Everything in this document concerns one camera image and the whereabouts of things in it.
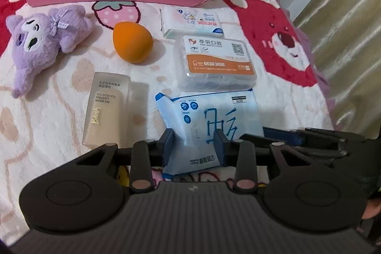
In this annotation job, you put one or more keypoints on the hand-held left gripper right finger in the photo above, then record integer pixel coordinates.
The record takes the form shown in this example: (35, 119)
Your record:
(221, 147)

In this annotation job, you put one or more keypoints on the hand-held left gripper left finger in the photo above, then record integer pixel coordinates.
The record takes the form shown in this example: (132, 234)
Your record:
(168, 147)

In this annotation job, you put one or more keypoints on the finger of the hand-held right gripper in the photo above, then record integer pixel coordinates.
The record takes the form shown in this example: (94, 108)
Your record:
(282, 136)
(321, 152)

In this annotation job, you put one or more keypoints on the blue wet wipe packet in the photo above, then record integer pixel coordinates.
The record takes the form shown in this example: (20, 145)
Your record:
(205, 120)

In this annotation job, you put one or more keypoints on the beige foundation tube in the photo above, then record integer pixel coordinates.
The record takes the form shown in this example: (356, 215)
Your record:
(104, 111)

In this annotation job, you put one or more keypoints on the clear box with orange label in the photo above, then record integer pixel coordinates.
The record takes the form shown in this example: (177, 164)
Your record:
(215, 62)

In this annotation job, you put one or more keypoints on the orange makeup sponge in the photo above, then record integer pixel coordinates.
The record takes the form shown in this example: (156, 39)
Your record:
(132, 42)

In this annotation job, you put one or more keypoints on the white tissue pack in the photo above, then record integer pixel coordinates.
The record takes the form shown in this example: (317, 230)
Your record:
(192, 21)

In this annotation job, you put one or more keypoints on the purple plush toy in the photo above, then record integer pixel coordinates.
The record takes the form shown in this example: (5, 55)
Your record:
(38, 36)

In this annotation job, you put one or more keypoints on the person's right hand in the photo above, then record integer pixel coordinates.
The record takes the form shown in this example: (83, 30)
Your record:
(375, 209)

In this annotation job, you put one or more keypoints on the printed bear blanket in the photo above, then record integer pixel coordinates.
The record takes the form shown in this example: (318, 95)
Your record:
(268, 42)

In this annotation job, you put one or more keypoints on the beige curtain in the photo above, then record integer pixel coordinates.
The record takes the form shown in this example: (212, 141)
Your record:
(345, 42)

